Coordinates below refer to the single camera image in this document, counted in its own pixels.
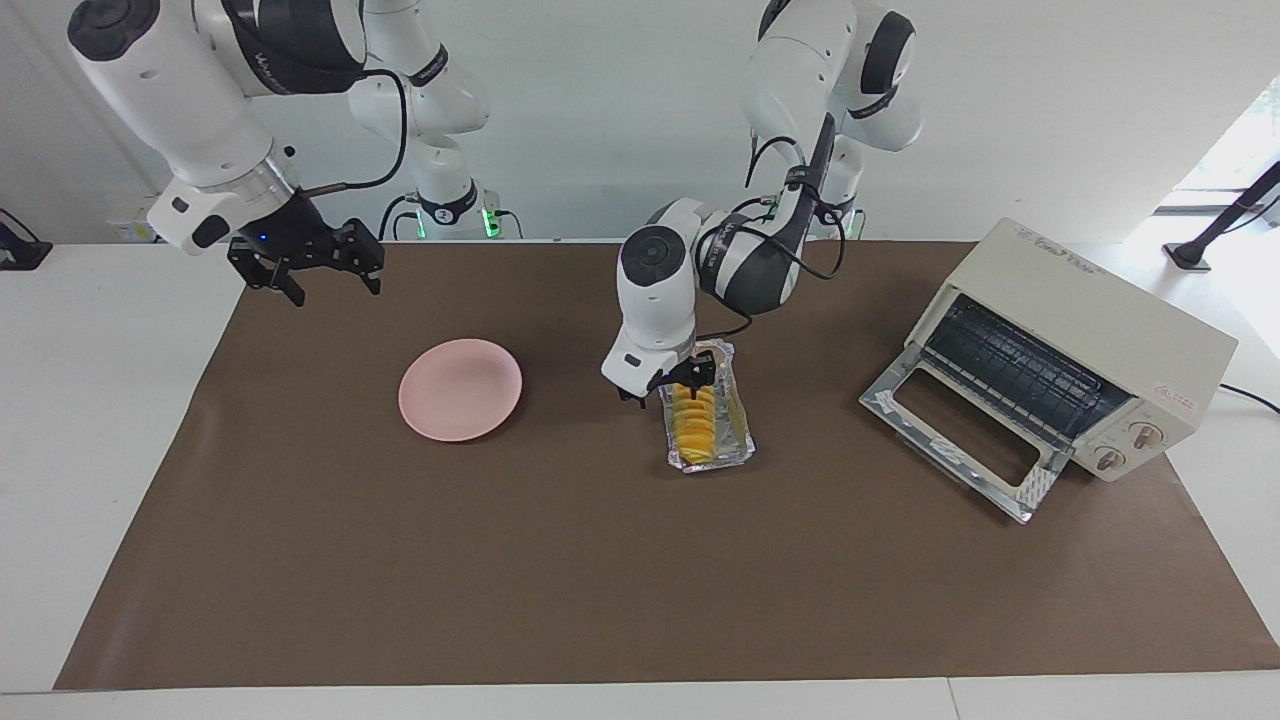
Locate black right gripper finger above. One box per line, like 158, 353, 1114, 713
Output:
335, 222, 386, 296
228, 243, 306, 307

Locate sliced yellow bread loaf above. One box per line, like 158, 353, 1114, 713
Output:
670, 385, 719, 463

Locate aluminium foil tray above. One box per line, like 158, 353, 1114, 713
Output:
660, 340, 756, 474

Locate glass oven door with foil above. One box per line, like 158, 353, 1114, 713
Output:
859, 360, 1071, 525

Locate white toaster oven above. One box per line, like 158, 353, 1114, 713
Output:
905, 218, 1239, 483

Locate pink round plate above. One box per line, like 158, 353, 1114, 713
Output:
398, 338, 524, 443

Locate brown paper table mat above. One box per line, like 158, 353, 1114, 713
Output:
55, 240, 1280, 691

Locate black desk clamp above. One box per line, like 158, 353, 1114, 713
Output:
0, 208, 53, 272

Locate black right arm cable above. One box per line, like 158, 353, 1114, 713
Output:
300, 70, 411, 196

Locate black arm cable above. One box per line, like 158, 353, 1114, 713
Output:
690, 135, 851, 341
300, 70, 411, 196

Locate white wall socket box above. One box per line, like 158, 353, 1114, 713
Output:
107, 193, 171, 243

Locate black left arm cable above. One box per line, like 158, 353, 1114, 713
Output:
690, 135, 851, 341

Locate metal oven wire rack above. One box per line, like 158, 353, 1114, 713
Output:
925, 298, 1131, 441

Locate black camera stand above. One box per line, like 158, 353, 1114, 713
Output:
1163, 160, 1280, 273

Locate black oven power cord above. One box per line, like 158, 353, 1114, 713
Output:
1218, 383, 1280, 415

